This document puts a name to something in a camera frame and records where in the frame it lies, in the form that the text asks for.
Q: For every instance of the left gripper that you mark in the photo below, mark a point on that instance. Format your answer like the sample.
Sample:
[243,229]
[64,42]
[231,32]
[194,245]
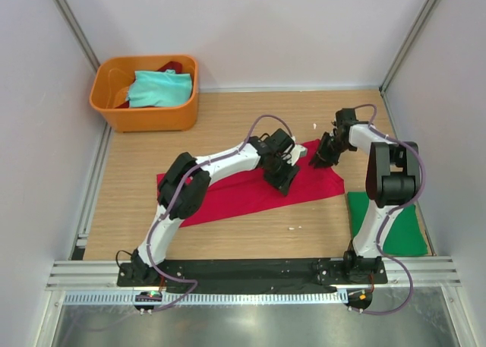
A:
[277,181]

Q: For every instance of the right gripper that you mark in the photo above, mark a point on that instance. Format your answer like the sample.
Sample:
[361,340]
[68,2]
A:
[326,159]

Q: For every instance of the red t-shirt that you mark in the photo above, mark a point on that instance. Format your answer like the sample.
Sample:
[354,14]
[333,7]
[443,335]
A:
[248,192]

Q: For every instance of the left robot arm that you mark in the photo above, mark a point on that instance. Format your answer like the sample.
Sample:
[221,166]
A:
[185,185]

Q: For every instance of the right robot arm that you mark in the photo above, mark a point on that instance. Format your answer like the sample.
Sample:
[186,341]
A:
[393,182]

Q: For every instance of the folded green t-shirt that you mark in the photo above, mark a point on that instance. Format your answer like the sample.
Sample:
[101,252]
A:
[404,239]

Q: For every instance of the teal t-shirt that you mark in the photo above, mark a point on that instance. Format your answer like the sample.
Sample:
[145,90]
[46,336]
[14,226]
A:
[159,89]

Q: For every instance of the dark red garment in bin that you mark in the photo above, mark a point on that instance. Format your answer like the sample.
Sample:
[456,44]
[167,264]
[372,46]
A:
[171,67]

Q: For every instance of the orange garment in bin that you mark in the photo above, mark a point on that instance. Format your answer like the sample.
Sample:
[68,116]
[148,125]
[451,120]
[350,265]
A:
[121,100]

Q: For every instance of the orange plastic bin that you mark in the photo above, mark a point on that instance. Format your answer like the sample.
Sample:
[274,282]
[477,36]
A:
[119,72]

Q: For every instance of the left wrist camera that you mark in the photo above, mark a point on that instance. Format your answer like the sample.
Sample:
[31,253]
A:
[283,146]

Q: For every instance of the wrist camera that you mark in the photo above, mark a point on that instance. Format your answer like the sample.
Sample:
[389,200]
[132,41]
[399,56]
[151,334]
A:
[283,146]
[345,117]

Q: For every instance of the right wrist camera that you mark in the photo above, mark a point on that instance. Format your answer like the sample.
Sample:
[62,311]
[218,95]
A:
[345,117]

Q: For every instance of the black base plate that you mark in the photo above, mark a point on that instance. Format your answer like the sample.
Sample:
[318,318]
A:
[257,277]

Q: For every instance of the aluminium frame rail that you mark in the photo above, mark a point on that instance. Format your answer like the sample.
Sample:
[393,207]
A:
[83,274]

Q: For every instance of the slotted cable duct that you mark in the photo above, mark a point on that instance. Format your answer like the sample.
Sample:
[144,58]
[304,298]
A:
[150,298]

